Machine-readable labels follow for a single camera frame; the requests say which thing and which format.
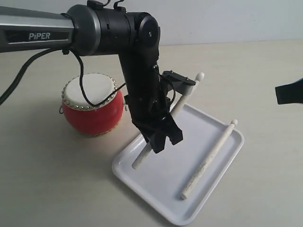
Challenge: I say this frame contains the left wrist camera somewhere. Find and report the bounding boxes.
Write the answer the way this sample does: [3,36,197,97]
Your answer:
[162,70,196,96]

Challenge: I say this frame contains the small red drum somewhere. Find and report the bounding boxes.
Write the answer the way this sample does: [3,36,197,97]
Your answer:
[60,73,124,135]

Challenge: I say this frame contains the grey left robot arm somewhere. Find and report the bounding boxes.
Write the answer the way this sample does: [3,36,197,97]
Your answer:
[0,0,183,153]

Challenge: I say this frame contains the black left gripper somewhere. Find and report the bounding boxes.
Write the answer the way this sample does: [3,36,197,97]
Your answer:
[125,89,183,154]

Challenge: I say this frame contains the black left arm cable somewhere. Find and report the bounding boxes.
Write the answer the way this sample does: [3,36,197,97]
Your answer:
[0,47,128,107]

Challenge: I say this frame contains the white rectangular plastic tray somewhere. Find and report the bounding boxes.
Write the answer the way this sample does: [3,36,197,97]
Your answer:
[112,104,245,226]

